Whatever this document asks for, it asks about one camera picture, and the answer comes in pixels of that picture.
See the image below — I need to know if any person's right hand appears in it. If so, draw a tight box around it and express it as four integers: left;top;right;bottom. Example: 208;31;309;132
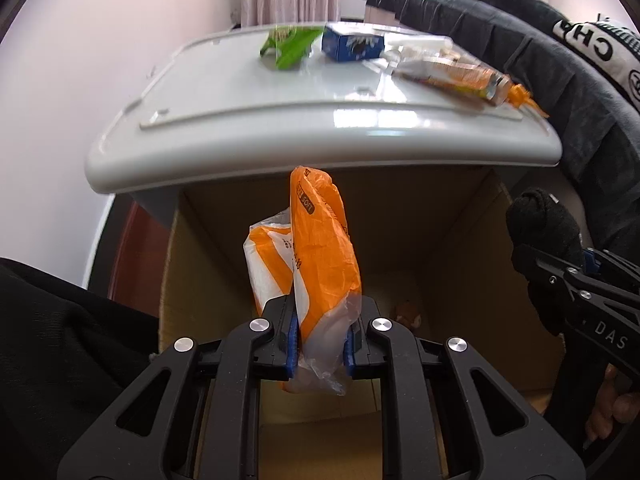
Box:
586;364;640;444

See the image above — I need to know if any orange and white plastic bag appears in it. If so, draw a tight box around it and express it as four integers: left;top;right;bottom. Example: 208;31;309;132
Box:
243;165;363;397

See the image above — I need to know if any white plastic storage box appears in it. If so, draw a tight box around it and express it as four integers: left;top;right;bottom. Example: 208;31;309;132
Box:
85;22;562;231

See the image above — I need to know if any white bed frame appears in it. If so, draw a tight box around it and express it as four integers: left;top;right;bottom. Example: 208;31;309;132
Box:
340;0;416;28

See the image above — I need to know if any clear plastic wrapper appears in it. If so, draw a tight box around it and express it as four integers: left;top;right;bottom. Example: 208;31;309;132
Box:
382;35;481;73

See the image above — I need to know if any small brown object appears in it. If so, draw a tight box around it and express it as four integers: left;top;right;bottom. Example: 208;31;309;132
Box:
394;300;424;330

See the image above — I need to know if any orange and silver snack packet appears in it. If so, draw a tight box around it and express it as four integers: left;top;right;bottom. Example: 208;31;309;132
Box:
392;57;549;119

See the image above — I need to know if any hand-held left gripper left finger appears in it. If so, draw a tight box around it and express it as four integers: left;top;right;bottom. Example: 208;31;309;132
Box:
57;296;302;480

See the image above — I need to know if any small blue carton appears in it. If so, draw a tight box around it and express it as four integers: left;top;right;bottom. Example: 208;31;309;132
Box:
321;22;386;63

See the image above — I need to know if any black cloth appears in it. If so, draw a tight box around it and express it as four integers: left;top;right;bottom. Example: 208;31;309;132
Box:
506;187;584;338

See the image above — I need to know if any dark grey blanket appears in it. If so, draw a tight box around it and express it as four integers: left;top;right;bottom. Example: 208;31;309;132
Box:
356;0;640;261

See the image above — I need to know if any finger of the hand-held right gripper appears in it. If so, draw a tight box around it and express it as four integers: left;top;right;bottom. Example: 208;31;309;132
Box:
597;249;640;287
514;242;599;306

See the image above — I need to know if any green snack wrapper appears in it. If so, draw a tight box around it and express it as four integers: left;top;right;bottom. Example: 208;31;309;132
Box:
259;25;325;70

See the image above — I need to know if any person's black clothing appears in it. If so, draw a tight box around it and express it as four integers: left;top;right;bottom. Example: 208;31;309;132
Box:
0;257;162;480

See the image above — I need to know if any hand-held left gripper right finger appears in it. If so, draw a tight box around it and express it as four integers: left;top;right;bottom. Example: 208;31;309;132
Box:
342;297;587;480

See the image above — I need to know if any black printed blanket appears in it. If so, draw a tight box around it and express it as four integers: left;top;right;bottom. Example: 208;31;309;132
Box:
415;0;640;111

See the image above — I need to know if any brown cardboard box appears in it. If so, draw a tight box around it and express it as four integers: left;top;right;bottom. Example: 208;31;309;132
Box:
159;167;566;480

